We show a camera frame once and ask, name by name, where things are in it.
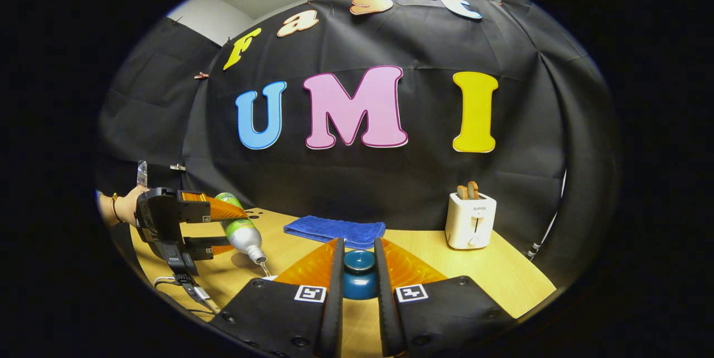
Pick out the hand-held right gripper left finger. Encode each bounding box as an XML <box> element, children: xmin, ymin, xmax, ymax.
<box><xmin>209</xmin><ymin>238</ymin><xmax>345</xmax><ymax>358</ymax></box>

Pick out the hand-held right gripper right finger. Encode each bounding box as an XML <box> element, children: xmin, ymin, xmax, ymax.
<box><xmin>374</xmin><ymin>237</ymin><xmax>517</xmax><ymax>357</ymax></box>

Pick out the silver green water bottle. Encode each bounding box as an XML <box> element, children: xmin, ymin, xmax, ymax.
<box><xmin>215</xmin><ymin>192</ymin><xmax>268</xmax><ymax>265</ymax></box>

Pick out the blue teacup lid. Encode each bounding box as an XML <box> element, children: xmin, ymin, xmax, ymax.
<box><xmin>342</xmin><ymin>249</ymin><xmax>379</xmax><ymax>301</ymax></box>

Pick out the blue folded towel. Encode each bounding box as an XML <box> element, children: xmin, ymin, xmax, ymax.
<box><xmin>283</xmin><ymin>215</ymin><xmax>386</xmax><ymax>250</ymax></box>

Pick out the white toaster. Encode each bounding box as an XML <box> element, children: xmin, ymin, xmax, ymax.
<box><xmin>445</xmin><ymin>192</ymin><xmax>497</xmax><ymax>250</ymax></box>

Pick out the black backdrop cloth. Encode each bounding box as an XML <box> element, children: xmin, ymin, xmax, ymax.
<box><xmin>96</xmin><ymin>0</ymin><xmax>621</xmax><ymax>286</ymax></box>

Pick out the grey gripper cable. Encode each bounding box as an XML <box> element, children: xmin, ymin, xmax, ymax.
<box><xmin>153</xmin><ymin>274</ymin><xmax>221</xmax><ymax>315</ymax></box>

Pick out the white cable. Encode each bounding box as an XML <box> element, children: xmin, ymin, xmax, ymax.
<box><xmin>527</xmin><ymin>171</ymin><xmax>567</xmax><ymax>259</ymax></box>

